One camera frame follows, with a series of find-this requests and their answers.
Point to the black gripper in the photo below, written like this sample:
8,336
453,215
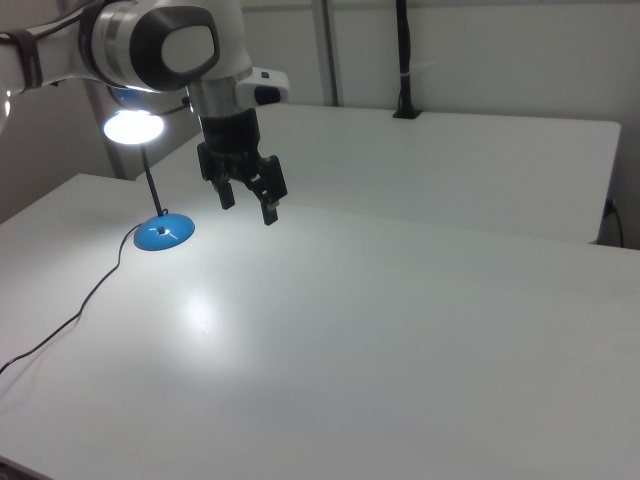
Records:
232,145

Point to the blue desk lamp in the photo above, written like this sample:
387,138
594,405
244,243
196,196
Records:
165,235

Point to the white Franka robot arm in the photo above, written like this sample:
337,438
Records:
125,40

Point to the black clamped pole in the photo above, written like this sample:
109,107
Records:
405,60

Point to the grey slanted metal post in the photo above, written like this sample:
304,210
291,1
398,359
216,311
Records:
116,160

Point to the grey vertical partition post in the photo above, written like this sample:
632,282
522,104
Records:
327,50

